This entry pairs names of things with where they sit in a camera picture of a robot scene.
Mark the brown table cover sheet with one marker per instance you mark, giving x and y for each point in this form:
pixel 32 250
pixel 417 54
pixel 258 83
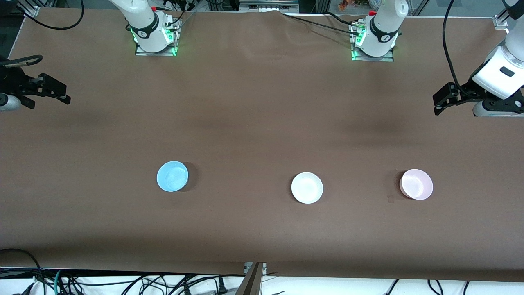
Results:
pixel 245 123

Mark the blue plastic bowl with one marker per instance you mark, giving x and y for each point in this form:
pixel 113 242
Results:
pixel 172 176

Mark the pink plastic bowl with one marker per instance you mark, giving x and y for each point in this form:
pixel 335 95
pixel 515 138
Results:
pixel 416 184

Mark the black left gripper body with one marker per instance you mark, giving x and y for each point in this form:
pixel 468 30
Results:
pixel 467 91

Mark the aluminium frame post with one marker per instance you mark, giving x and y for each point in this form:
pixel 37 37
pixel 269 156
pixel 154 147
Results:
pixel 251 282

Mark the black power plug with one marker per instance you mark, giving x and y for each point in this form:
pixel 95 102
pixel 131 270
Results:
pixel 222 287

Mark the white plastic bowl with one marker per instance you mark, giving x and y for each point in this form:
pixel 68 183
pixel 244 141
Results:
pixel 307 187

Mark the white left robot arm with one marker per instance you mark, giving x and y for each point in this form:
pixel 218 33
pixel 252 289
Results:
pixel 385 24

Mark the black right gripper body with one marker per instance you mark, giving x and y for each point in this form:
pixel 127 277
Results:
pixel 11 80

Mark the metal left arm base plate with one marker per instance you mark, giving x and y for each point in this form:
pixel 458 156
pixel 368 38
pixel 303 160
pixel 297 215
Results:
pixel 387 58

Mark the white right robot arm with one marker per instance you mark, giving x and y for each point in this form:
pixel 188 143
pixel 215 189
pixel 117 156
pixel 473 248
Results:
pixel 141 20

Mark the grey power strip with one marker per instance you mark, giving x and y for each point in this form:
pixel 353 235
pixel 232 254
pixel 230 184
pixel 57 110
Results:
pixel 266 5

